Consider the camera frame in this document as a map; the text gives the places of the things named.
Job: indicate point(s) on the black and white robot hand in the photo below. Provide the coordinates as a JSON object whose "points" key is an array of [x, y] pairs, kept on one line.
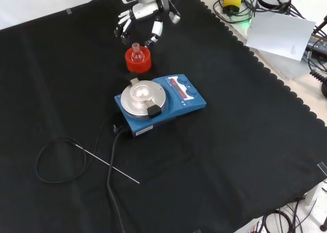
{"points": [[145, 10]]}

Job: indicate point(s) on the clear glass round-bottom flask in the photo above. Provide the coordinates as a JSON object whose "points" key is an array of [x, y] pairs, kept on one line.
{"points": [[137, 55]]}

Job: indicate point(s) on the black box with yellow print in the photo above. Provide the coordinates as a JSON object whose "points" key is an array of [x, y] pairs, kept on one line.
{"points": [[318, 42]]}

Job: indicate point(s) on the clear tape strip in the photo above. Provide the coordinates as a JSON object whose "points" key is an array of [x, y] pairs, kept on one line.
{"points": [[323, 169]]}

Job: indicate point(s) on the yellow stop button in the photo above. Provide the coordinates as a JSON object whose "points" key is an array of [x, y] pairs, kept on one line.
{"points": [[232, 1]]}

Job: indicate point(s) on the pale board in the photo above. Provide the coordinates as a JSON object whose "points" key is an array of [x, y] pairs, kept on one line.
{"points": [[278, 33]]}

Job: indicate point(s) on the grey tape piece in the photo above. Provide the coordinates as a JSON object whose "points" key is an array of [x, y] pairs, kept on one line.
{"points": [[68, 11]]}

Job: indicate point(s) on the heater with blue base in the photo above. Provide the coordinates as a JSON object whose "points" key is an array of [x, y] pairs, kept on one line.
{"points": [[197, 104]]}

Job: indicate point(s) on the grey base plate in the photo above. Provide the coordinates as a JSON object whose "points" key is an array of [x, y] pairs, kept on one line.
{"points": [[288, 67]]}

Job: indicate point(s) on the black cloth with scalloped edge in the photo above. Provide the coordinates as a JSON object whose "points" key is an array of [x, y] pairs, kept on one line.
{"points": [[230, 141]]}

